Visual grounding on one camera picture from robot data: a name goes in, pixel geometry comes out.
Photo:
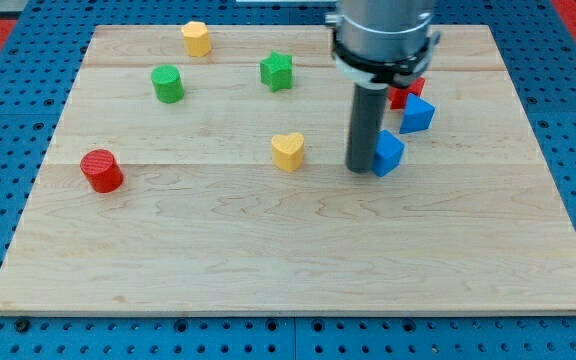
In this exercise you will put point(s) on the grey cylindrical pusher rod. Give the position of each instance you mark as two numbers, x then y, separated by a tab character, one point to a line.
365	124

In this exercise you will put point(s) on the blue cube block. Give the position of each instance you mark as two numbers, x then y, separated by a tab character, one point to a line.
388	153

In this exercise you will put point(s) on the red block behind arm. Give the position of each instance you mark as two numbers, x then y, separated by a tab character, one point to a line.
398	97

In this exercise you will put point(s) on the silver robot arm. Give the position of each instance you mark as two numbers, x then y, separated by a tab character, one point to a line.
378	44

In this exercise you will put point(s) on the blue triangle block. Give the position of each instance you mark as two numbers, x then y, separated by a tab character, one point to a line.
417	115

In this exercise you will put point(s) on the yellow heart block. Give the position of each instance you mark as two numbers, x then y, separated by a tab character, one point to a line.
288	151

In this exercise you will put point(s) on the green star block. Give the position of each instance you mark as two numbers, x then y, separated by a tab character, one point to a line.
276	71

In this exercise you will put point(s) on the light wooden board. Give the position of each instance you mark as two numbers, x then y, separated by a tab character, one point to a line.
204	224

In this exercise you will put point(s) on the yellow hexagon block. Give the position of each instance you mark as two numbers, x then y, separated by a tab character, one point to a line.
196	39

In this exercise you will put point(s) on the green cylinder block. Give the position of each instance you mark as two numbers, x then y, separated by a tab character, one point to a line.
167	84

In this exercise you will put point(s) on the red cylinder block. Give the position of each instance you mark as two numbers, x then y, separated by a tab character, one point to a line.
101	170

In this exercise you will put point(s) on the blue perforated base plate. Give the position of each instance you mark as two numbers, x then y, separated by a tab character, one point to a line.
37	68

